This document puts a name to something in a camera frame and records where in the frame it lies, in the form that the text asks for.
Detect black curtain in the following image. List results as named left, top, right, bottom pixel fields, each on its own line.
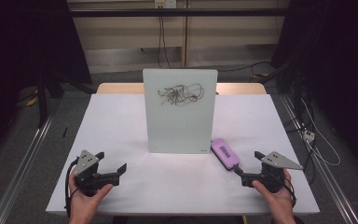
left=269, top=0, right=358, bottom=171
left=0, top=0, right=93, bottom=169

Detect white power strip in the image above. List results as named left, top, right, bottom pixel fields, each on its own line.
left=303, top=129, right=316, bottom=143

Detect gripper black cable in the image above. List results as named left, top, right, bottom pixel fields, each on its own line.
left=63, top=157, right=80, bottom=217
left=279, top=174, right=297, bottom=209

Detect person's right hand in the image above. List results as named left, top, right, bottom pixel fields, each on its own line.
left=251, top=169, right=295, bottom=217

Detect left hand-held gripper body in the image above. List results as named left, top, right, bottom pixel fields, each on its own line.
left=74, top=149, right=121, bottom=198

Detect purple whiteboard eraser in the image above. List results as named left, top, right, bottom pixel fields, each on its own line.
left=211, top=138, right=241, bottom=171

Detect person's dark pants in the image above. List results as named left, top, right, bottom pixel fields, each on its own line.
left=111, top=215, right=244, bottom=224

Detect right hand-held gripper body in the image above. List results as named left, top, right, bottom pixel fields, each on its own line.
left=254, top=151, right=304, bottom=194

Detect black horizontal bar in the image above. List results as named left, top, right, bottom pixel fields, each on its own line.
left=69, top=7, right=291, bottom=18

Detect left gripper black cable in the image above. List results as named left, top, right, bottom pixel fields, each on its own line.
left=63, top=157, right=80, bottom=217

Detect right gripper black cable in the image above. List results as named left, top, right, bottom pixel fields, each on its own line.
left=279, top=174, right=297, bottom=209

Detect white floor cable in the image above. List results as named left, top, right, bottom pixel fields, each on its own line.
left=300, top=98, right=342, bottom=167

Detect frosted glass whiteboard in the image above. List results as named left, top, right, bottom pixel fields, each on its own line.
left=142, top=68, right=219, bottom=154

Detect white table mat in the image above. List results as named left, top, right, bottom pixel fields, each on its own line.
left=45, top=92, right=321, bottom=217

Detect black floor cable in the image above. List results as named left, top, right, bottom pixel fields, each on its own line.
left=216, top=61, right=272, bottom=74

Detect black hanging cables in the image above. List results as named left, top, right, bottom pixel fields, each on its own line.
left=157, top=7, right=172, bottom=70

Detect black metal stand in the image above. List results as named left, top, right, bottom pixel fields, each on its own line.
left=34, top=69, right=50, bottom=129

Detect wooden table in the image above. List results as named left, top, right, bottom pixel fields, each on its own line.
left=96, top=82, right=268, bottom=95

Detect white wall outlet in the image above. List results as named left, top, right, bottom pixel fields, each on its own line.
left=154, top=0, right=178, bottom=9

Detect person's left hand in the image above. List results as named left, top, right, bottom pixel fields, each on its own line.
left=68, top=169, right=115, bottom=219

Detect aluminium floor rail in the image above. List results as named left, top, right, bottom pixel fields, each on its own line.
left=279, top=92, right=358, bottom=224
left=0, top=106, right=59, bottom=224

